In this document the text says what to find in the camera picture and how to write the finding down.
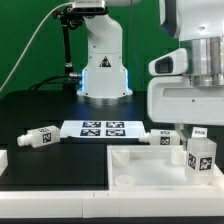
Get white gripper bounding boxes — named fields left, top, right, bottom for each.
left=147, top=76, right=224, bottom=144

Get white square table top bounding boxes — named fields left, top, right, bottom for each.
left=107, top=145, right=224, bottom=191

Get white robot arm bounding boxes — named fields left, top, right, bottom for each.
left=147, top=0, right=224, bottom=141

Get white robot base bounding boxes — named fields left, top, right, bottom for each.
left=77, top=15, right=133, bottom=105

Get white marker tag sheet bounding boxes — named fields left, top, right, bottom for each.
left=60, top=120, right=145, bottom=139

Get white obstacle fence bar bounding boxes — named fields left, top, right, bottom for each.
left=0, top=149, right=224, bottom=219

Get black base cables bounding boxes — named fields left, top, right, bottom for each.
left=29, top=73, right=83, bottom=92

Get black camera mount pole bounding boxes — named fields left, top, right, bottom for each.
left=52, top=6, right=84, bottom=87

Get silver camera on mount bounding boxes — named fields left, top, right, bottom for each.
left=72, top=0, right=107, bottom=14

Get grey camera cable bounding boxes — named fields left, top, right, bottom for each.
left=0, top=2, right=74, bottom=94

